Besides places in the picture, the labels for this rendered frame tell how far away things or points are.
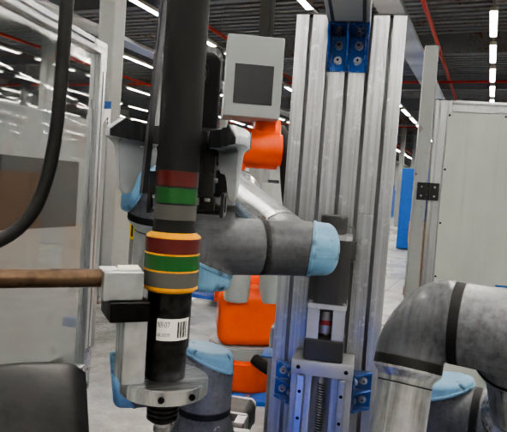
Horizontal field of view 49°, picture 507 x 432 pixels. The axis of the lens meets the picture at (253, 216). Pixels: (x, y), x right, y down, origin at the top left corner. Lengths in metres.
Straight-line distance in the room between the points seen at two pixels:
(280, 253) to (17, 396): 0.34
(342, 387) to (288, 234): 0.62
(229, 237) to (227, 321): 3.70
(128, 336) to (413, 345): 0.47
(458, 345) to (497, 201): 1.50
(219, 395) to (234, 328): 3.17
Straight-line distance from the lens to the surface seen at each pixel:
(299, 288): 1.33
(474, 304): 0.80
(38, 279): 0.43
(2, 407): 0.59
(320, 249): 0.74
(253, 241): 0.71
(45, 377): 0.62
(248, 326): 4.40
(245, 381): 4.46
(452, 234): 2.24
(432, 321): 0.80
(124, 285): 0.43
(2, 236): 0.42
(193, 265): 0.44
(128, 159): 0.47
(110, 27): 7.50
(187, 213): 0.43
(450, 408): 1.20
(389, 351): 0.82
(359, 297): 1.32
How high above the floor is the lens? 1.62
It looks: 3 degrees down
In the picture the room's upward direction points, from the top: 4 degrees clockwise
